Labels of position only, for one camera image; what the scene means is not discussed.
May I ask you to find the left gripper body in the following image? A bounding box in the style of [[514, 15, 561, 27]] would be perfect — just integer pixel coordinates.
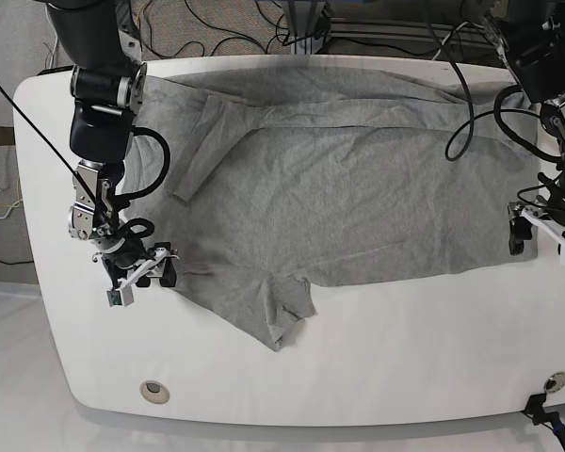
[[508, 201, 565, 245]]

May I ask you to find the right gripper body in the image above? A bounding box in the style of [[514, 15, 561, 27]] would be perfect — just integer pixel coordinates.
[[92, 238, 178, 289]]

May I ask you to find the grey t-shirt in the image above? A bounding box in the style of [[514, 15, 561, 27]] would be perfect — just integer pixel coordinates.
[[125, 67, 540, 350]]

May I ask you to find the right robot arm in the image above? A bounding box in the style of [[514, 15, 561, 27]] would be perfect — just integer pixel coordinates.
[[45, 1, 175, 297]]

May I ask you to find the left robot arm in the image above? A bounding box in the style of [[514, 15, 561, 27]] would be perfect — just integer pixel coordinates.
[[479, 1, 565, 265]]

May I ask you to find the silver table grommet left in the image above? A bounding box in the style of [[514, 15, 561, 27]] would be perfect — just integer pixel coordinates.
[[139, 380, 170, 405]]

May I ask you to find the silver table grommet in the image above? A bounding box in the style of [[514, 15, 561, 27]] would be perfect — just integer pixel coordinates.
[[543, 371, 565, 394], [139, 380, 170, 405]]

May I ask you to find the silver table grommet right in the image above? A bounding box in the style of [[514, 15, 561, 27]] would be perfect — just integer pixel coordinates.
[[543, 371, 565, 394]]

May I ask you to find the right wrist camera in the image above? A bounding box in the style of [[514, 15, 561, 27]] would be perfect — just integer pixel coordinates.
[[106, 287, 134, 307]]

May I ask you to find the black clamp with cable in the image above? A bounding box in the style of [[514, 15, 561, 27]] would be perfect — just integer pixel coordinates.
[[522, 393, 565, 452]]

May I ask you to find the white floor cable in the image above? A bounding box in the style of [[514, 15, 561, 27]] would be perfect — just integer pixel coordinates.
[[41, 37, 60, 72]]

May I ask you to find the metal table leg frame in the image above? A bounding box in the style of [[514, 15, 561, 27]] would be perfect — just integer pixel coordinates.
[[281, 1, 331, 56]]

